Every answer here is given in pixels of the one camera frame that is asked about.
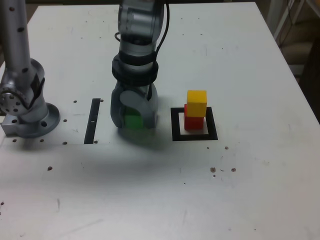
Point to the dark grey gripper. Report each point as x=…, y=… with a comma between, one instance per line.
x=136, y=88

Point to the green cube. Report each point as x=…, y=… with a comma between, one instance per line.
x=133, y=121

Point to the red cube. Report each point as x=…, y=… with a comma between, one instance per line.
x=193, y=123

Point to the yellow cube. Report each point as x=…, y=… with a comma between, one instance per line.
x=197, y=103

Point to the black tape square outline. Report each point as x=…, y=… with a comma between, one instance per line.
x=175, y=125

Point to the black tape strip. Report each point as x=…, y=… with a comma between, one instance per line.
x=91, y=125

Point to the white metal frame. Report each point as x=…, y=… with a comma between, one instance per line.
x=282, y=17

